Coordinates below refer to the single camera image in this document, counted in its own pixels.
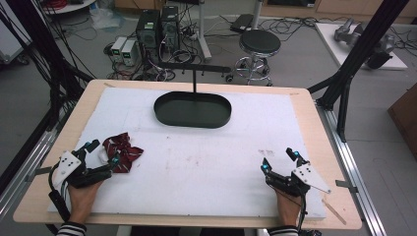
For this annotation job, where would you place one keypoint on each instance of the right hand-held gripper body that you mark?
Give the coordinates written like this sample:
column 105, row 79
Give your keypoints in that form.
column 309, row 177

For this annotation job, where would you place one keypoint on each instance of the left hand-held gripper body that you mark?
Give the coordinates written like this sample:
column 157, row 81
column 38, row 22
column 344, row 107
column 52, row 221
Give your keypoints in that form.
column 67, row 165

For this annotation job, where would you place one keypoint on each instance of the dark red striped cloth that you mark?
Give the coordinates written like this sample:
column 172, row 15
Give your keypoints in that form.
column 126, row 152

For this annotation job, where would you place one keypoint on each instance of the person's right hand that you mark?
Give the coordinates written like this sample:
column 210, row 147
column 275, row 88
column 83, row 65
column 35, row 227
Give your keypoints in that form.
column 288, row 208

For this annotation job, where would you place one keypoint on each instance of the person's left hand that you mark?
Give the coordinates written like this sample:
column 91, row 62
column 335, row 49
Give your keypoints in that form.
column 82, row 201

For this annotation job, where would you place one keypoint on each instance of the metal table clip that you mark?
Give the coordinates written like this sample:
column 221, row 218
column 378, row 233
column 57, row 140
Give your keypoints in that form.
column 39, row 173
column 346, row 186

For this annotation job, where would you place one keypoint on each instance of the light wooden table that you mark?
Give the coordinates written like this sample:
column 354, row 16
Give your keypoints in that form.
column 331, row 157

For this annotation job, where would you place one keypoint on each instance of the thin wooden stick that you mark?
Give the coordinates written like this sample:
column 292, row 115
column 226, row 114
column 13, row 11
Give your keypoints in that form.
column 334, row 212

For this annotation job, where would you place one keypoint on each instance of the person's right striped sleeve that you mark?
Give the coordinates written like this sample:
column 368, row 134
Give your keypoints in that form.
column 283, row 231

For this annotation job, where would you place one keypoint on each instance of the person's striped sleeve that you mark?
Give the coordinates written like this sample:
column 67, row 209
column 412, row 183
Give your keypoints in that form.
column 72, row 229
column 283, row 231

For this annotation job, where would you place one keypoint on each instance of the white foam board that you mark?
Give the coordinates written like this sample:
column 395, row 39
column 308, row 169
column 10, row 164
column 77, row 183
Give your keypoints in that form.
column 203, row 164

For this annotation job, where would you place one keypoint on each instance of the person's left striped sleeve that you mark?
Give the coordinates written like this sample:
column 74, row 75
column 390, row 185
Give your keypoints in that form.
column 72, row 229

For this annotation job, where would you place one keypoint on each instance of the black stand with oval tray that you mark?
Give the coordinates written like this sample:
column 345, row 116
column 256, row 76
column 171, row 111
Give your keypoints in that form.
column 193, row 111

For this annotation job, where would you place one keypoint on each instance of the white power supply box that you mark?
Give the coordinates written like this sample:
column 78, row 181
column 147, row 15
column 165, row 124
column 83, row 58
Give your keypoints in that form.
column 118, row 47
column 129, row 52

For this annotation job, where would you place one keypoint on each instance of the brown wooden cabinet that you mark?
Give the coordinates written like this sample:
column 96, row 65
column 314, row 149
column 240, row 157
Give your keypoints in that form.
column 406, row 118

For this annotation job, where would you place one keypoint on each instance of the black round stool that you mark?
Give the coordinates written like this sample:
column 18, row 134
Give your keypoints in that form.
column 260, row 42

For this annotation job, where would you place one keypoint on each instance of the white floor board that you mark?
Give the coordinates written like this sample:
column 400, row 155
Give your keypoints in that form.
column 334, row 42

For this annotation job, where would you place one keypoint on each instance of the black computer tower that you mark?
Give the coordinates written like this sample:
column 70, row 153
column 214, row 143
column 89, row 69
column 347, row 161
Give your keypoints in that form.
column 148, row 32
column 170, row 28

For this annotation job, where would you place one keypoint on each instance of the clear plastic bag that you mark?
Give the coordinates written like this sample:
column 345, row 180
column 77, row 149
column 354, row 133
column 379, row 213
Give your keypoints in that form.
column 105, row 18

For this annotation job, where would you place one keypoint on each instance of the round white table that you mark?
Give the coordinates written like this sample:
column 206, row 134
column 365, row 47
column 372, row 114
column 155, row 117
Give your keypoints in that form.
column 70, row 6

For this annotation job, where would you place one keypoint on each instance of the flat black box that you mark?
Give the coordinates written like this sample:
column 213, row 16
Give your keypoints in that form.
column 242, row 23

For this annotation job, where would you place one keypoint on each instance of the white desk leg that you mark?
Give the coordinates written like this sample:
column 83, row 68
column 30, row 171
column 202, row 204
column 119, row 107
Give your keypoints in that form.
column 203, row 32

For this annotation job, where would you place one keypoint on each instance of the aluminium rail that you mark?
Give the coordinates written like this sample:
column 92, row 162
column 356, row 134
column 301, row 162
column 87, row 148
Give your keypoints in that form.
column 350, row 157
column 23, row 167

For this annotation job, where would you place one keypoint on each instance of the black metal frame post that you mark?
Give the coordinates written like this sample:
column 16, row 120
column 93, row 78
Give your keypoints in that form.
column 46, row 52
column 360, row 55

